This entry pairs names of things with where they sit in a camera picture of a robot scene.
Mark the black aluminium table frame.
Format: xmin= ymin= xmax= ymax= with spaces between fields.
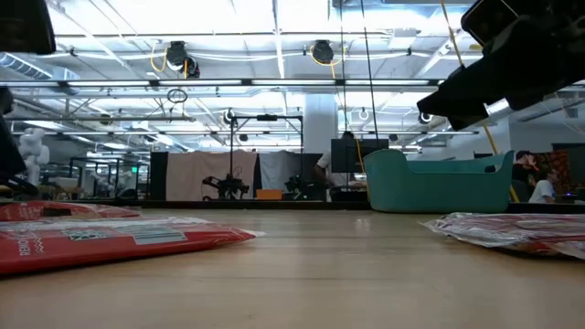
xmin=0 ymin=198 xmax=585 ymax=218

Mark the black monitor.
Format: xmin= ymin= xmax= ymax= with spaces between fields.
xmin=330 ymin=138 xmax=390 ymax=174

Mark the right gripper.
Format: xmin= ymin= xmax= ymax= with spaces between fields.
xmin=416 ymin=0 xmax=566 ymax=132

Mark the orange patterned panel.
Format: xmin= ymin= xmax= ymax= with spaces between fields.
xmin=534 ymin=150 xmax=572 ymax=193

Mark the red Orville popcorn bag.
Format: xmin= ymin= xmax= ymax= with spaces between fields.
xmin=0 ymin=199 xmax=142 ymax=224
xmin=0 ymin=216 xmax=266 ymax=277
xmin=419 ymin=211 xmax=585 ymax=262

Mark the black power cable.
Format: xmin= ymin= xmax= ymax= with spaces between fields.
xmin=359 ymin=0 xmax=380 ymax=152

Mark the black partition panel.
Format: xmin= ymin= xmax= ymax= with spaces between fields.
xmin=149 ymin=151 xmax=168 ymax=201

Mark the black ceiling cord reel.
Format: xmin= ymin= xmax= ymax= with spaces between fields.
xmin=310 ymin=38 xmax=335 ymax=66
xmin=164 ymin=39 xmax=202 ymax=80

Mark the white robot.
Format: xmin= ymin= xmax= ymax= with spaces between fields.
xmin=17 ymin=127 xmax=50 ymax=186

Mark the yellow extension cable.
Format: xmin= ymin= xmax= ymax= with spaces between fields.
xmin=440 ymin=0 xmax=521 ymax=204

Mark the person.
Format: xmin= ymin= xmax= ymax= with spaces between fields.
xmin=313 ymin=131 xmax=367 ymax=202
xmin=528 ymin=166 xmax=559 ymax=205
xmin=510 ymin=149 xmax=539 ymax=202

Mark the teal plastic basket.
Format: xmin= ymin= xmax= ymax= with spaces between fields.
xmin=363 ymin=148 xmax=516 ymax=215

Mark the grey curtain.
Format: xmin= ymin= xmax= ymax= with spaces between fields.
xmin=258 ymin=150 xmax=303 ymax=193

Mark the orange box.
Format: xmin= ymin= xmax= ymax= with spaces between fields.
xmin=254 ymin=188 xmax=284 ymax=201

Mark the beige curtain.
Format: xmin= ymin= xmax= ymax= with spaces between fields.
xmin=165 ymin=150 xmax=258 ymax=201

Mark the black background rig frame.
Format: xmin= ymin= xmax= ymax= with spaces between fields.
xmin=229 ymin=113 xmax=304 ymax=202

